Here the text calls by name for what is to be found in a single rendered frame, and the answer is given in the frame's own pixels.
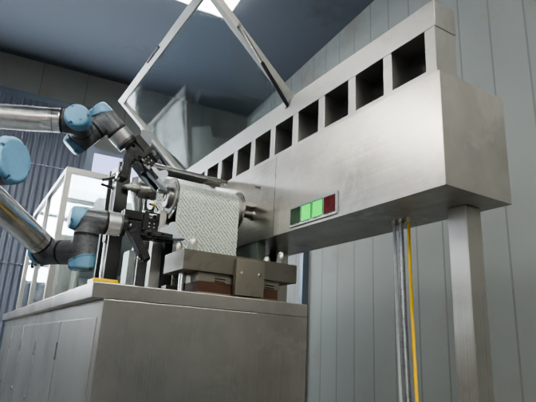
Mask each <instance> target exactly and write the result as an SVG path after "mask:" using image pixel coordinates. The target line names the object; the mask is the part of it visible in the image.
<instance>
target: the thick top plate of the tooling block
mask: <svg viewBox="0 0 536 402"><path fill-rule="evenodd" d="M236 258H241V259H246V260H251V261H257V262H264V263H265V276H264V280H267V281H274V282H279V286H285V285H291V284H296V281H297V266H295V265H290V264H284V263H279V262H269V261H264V260H258V259H253V258H244V257H238V256H233V255H228V254H218V253H212V252H207V251H201V250H192V249H187V248H184V249H182V250H177V251H176V252H173V253H170V254H167V255H165V260H164V274H170V275H176V276H179V272H184V273H187V274H191V273H194V272H197V271H202V272H208V273H214V274H225V275H231V276H233V273H234V262H235V259H236Z"/></svg>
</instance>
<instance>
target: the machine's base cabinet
mask: <svg viewBox="0 0 536 402"><path fill-rule="evenodd" d="M306 334H307V318H306V317H292V316H283V315H275V314H266V313H250V312H241V311H233V310H224V309H208V308H199V307H190V306H181V305H165V304H156V303H148V302H139V301H123V300H114V299H106V298H104V299H101V300H96V301H91V302H86V303H83V304H80V305H73V306H69V307H65V308H62V309H55V310H52V311H48V312H44V313H38V314H34V315H30V316H27V317H20V318H17V319H13V320H9V321H7V322H6V330H5V334H4V338H3V339H2V346H1V347H2V350H1V355H0V402H305V363H306Z"/></svg>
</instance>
